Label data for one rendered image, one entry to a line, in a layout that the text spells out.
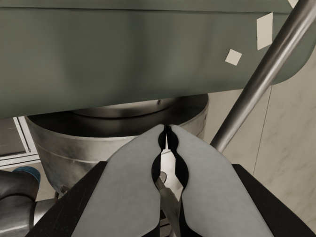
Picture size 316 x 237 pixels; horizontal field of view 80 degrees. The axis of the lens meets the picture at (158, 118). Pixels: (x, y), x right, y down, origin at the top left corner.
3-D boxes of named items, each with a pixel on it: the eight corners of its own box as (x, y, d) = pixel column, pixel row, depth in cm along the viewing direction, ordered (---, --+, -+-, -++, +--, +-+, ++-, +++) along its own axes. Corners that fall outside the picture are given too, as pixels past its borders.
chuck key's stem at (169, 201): (154, 171, 30) (195, 241, 21) (140, 174, 29) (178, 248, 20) (155, 160, 29) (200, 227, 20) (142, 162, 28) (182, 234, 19)
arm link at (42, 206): (38, 193, 44) (30, 225, 38) (60, 190, 46) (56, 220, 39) (43, 215, 48) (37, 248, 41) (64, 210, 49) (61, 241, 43)
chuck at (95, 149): (34, 76, 42) (-5, 170, 17) (162, 64, 54) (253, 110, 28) (39, 91, 44) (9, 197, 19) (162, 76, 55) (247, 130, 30)
